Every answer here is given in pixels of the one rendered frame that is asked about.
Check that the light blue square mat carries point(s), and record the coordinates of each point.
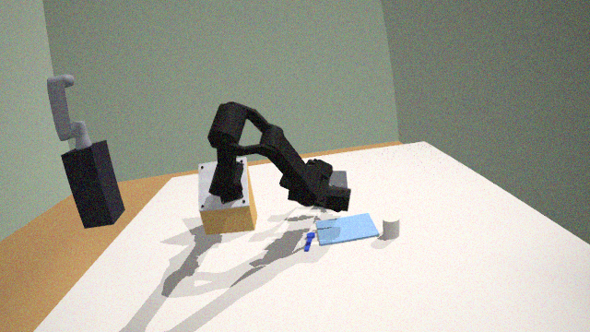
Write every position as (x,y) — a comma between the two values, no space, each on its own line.
(346,229)

